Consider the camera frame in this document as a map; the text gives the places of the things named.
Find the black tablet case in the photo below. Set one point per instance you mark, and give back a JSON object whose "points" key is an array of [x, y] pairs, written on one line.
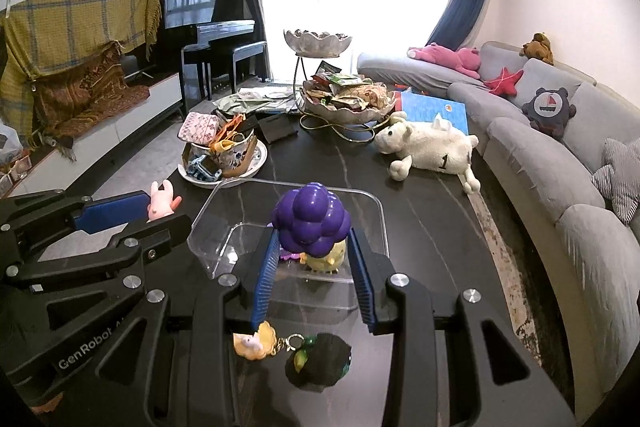
{"points": [[277, 127]]}

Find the mallard duck plush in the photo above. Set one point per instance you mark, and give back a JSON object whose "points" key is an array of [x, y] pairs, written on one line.
{"points": [[320, 364]]}

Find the blue picture book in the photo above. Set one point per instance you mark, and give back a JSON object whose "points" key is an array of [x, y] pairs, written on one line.
{"points": [[435, 109]]}

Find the white oval plate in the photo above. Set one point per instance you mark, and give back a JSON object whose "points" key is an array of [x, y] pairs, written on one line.
{"points": [[250, 172]]}

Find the clear plastic box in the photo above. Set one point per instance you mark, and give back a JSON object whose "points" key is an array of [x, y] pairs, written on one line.
{"points": [[225, 237]]}

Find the brown bear plush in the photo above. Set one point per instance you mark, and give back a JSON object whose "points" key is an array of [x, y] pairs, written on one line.
{"points": [[537, 49]]}

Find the pink patterned pouch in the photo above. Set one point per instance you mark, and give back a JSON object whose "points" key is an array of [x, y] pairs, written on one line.
{"points": [[200, 127]]}

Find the black piano bench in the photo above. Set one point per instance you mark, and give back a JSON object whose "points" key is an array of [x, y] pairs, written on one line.
{"points": [[225, 52]]}

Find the red star plush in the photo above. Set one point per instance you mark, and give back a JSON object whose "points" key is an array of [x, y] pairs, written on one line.
{"points": [[502, 82]]}

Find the black marble desktop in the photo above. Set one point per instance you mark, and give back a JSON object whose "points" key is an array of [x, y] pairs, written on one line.
{"points": [[440, 257]]}

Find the white low cabinet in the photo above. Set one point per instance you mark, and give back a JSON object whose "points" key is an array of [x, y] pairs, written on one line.
{"points": [[145, 112]]}

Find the pile of foil packets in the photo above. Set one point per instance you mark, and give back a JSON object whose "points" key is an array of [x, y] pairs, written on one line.
{"points": [[255, 99]]}

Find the tiered metal fruit stand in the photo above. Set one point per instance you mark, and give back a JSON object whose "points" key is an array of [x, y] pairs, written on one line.
{"points": [[345, 117]]}

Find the yellow plaid blanket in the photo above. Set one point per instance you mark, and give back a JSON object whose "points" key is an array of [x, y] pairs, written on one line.
{"points": [[75, 22]]}

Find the navy sailboat cushion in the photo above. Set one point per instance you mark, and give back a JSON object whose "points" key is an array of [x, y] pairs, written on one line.
{"points": [[547, 109]]}

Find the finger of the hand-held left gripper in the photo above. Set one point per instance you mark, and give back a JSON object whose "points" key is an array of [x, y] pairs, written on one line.
{"points": [[155, 232], [110, 212]]}

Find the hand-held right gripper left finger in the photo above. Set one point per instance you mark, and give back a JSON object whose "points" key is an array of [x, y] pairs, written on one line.
{"points": [[265, 277]]}

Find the pile of snack packets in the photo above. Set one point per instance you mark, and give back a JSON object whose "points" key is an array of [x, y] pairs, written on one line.
{"points": [[350, 92]]}

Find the white sheep plush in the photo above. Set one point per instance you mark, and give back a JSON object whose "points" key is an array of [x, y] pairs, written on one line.
{"points": [[435, 147]]}

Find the black upright piano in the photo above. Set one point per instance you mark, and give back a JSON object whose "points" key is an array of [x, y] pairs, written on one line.
{"points": [[200, 7]]}

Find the grey curved sofa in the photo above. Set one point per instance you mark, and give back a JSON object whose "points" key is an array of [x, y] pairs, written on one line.
{"points": [[540, 167]]}

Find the pink axolotl toy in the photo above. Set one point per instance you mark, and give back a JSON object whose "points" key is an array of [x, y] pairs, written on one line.
{"points": [[162, 202]]}

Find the striped star cushion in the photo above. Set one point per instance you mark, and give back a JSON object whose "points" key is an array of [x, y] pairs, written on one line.
{"points": [[622, 177]]}

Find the patterned storage basket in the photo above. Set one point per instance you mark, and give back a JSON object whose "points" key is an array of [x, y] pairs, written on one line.
{"points": [[235, 162]]}

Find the yellow chick plush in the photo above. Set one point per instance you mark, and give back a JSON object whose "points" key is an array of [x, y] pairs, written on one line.
{"points": [[327, 261]]}

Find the brown patterned cloth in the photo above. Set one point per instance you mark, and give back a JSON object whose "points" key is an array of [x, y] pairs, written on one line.
{"points": [[85, 92]]}

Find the purple grape toy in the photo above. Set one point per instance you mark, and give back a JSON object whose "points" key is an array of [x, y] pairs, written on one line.
{"points": [[310, 217]]}

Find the pink plush toy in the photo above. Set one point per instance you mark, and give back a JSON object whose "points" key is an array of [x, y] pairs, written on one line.
{"points": [[445, 57]]}

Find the white plastic bag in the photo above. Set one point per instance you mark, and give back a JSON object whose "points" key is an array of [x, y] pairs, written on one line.
{"points": [[9, 144]]}

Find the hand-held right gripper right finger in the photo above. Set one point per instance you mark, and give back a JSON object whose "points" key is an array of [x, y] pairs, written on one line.
{"points": [[362, 277]]}

